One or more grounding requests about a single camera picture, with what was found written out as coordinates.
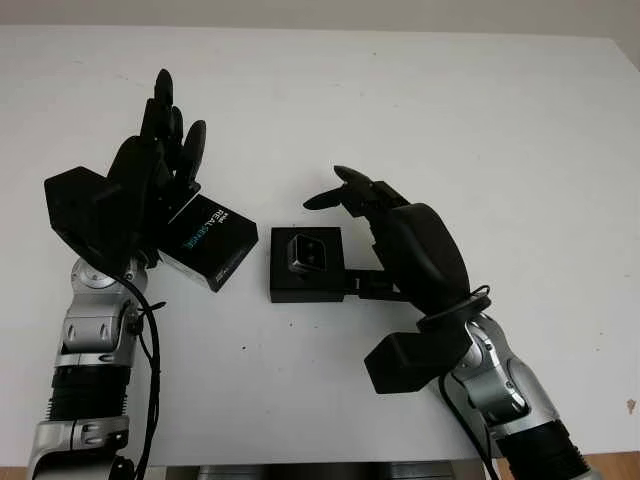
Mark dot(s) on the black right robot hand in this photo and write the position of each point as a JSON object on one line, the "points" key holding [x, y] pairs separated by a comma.
{"points": [[425, 250]]}

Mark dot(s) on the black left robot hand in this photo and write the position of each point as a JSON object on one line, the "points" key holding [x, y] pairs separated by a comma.
{"points": [[135, 185]]}

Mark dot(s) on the black RealSense box lid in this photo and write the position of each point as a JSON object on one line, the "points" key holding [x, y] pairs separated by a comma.
{"points": [[215, 240]]}

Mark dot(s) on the silver depth camera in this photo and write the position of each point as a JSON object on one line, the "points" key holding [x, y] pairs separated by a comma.
{"points": [[307, 252]]}

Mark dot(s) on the black camera box base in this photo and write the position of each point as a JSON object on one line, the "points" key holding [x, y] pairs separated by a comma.
{"points": [[305, 287]]}

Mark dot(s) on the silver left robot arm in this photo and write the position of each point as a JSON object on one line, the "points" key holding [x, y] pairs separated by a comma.
{"points": [[90, 325]]}

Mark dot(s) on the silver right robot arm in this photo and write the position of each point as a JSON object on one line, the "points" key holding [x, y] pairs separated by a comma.
{"points": [[510, 385]]}

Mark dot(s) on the grey robot torso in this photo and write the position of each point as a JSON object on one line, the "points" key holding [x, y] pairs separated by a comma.
{"points": [[325, 472]]}

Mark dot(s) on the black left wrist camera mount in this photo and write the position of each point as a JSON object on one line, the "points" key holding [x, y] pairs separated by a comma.
{"points": [[70, 210]]}

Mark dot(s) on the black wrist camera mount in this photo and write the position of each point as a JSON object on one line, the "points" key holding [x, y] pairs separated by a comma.
{"points": [[405, 360], [70, 210]]}

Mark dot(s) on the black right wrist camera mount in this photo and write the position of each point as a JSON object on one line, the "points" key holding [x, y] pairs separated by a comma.
{"points": [[405, 360]]}

